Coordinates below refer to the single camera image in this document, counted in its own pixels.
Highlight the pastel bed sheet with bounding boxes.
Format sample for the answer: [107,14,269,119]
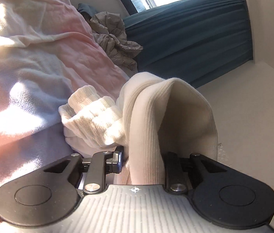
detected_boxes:
[0,0,130,233]

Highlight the cream knit trousers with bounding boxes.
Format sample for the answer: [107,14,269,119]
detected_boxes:
[58,72,218,185]

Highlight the beige puffer jacket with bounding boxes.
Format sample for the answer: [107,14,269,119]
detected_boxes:
[89,12,143,77]

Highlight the right teal curtain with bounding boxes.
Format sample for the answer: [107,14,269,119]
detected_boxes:
[124,0,253,88]

